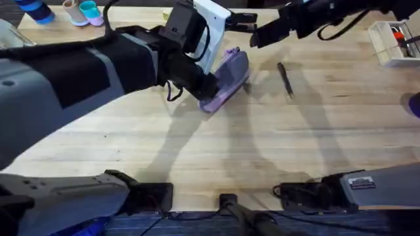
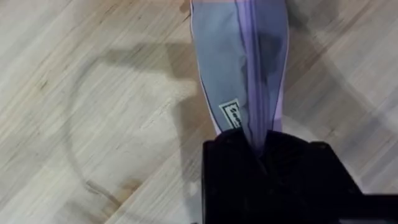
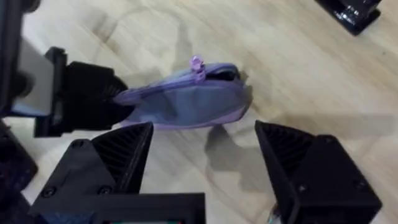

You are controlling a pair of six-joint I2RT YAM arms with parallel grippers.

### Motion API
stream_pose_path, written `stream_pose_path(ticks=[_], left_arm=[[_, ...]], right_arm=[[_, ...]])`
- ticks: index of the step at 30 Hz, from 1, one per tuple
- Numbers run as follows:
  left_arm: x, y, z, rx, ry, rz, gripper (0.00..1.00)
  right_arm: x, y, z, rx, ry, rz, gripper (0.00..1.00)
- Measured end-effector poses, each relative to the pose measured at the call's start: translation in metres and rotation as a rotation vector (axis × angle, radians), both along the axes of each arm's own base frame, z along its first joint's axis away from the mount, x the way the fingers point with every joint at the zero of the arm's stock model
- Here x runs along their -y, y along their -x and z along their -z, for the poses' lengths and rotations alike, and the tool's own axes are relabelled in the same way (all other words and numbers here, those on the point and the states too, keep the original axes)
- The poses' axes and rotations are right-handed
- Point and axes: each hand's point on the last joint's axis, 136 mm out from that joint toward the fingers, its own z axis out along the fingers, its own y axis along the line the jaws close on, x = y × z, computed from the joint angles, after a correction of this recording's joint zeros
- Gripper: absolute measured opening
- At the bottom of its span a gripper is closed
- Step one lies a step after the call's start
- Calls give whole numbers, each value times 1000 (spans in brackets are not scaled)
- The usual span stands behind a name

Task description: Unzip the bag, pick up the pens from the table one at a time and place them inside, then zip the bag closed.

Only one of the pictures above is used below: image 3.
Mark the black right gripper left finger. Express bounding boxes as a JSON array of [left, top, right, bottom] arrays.
[[29, 121, 155, 216]]

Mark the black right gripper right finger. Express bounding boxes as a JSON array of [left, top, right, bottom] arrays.
[[254, 119, 384, 224]]

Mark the purple soft zip bag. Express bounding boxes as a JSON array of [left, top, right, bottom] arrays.
[[113, 55, 253, 131]]

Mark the black bulky block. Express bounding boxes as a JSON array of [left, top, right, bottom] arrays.
[[0, 119, 39, 224]]

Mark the black upright wrist plate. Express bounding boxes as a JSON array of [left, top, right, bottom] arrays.
[[0, 0, 42, 118]]

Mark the black shiny block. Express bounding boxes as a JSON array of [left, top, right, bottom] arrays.
[[313, 0, 384, 37]]

